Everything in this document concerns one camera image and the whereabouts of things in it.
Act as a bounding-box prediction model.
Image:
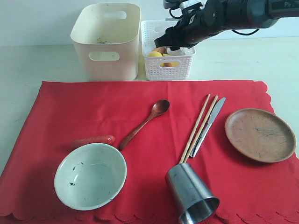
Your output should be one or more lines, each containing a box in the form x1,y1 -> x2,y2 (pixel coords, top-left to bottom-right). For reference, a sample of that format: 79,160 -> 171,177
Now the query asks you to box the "right wooden chopstick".
182,96 -> 218,163

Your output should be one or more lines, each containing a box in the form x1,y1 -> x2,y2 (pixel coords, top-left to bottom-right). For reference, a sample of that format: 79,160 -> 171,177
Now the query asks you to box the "yellow lemon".
147,51 -> 163,57

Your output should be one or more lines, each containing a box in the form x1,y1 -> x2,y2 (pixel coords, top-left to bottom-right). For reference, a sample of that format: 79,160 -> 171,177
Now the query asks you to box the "stainless steel cup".
165,163 -> 220,224

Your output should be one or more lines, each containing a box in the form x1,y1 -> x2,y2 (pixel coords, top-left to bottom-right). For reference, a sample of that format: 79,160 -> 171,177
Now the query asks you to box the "white perforated plastic basket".
141,20 -> 196,81

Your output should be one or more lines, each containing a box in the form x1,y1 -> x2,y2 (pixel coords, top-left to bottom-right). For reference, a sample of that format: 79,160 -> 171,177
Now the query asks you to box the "red sausage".
71,135 -> 115,149

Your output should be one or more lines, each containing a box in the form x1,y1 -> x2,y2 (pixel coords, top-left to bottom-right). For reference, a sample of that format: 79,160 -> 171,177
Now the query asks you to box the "cream plastic bin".
70,3 -> 141,81

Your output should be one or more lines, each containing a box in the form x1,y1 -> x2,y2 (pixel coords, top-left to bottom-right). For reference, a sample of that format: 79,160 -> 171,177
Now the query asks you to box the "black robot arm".
154,0 -> 299,50

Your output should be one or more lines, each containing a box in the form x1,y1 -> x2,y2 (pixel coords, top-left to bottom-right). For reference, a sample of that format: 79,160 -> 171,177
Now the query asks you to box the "pale green bowl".
54,143 -> 127,210

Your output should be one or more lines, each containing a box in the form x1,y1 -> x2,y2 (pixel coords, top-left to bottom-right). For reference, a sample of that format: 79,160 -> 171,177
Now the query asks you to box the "blue white milk carton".
166,48 -> 187,56

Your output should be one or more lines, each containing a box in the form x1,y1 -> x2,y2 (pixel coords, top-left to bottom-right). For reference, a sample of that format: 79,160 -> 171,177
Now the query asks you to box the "wooden chopstick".
182,96 -> 218,163
178,93 -> 211,164

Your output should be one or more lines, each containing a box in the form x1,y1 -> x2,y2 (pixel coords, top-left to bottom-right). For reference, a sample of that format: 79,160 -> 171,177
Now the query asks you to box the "brown wooden plate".
225,108 -> 296,163

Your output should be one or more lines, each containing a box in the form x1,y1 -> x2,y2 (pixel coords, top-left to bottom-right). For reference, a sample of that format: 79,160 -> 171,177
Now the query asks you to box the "brown wooden spoon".
118,99 -> 171,151

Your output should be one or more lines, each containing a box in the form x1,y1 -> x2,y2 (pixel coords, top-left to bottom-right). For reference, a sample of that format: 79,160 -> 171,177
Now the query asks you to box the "red scalloped table cloth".
0,80 -> 299,224

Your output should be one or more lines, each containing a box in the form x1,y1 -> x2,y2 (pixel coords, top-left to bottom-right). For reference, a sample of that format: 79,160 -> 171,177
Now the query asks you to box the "steel table knife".
190,97 -> 226,158

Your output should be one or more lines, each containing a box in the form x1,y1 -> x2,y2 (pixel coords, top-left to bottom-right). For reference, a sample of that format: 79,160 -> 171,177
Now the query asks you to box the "black cable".
230,28 -> 260,36

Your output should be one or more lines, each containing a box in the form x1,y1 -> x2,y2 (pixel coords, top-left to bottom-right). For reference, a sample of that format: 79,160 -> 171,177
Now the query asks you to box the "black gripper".
154,7 -> 224,48

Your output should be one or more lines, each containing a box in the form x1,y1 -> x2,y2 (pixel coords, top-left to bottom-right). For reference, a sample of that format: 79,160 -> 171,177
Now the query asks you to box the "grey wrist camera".
163,0 -> 204,10

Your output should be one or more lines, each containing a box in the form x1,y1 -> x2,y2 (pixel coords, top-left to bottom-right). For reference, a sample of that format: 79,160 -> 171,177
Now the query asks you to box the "left wooden chopstick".
178,93 -> 211,164

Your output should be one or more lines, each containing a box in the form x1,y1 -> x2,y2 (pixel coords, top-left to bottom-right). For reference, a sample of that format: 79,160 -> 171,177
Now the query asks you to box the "brown egg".
153,47 -> 167,54

